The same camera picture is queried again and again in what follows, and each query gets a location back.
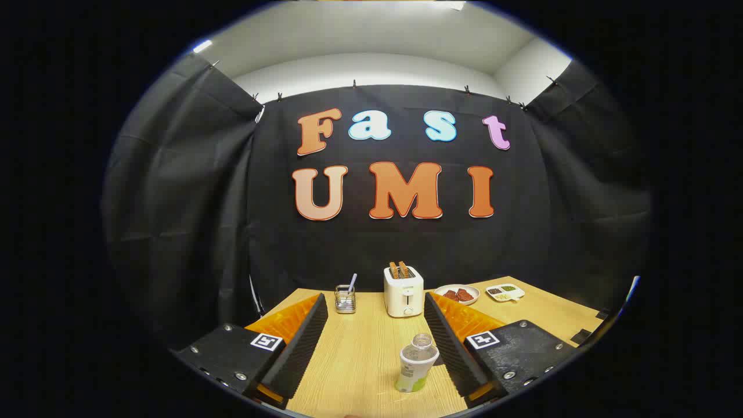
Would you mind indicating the clear juice bottle white label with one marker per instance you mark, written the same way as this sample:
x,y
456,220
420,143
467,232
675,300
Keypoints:
x,y
413,371

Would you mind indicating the white divided condiment dish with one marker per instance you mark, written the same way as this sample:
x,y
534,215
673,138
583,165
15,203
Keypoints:
x,y
505,293

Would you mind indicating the white toaster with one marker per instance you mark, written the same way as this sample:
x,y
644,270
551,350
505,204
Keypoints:
x,y
403,299

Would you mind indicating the white spoon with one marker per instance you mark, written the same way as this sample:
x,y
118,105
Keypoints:
x,y
352,281

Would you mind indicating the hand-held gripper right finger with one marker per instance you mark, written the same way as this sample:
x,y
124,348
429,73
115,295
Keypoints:
x,y
450,348

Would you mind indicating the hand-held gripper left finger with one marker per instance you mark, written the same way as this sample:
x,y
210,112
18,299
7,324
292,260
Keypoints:
x,y
302,348

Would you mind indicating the round white plate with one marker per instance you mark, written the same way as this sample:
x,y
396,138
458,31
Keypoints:
x,y
473,298

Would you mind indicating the wooden table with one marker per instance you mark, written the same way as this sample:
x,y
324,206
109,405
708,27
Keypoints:
x,y
360,360

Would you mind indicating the red meat slice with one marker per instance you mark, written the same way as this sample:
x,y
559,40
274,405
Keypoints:
x,y
451,295
465,295

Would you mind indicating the toast slice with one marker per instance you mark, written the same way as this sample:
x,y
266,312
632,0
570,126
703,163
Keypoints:
x,y
403,269
394,270

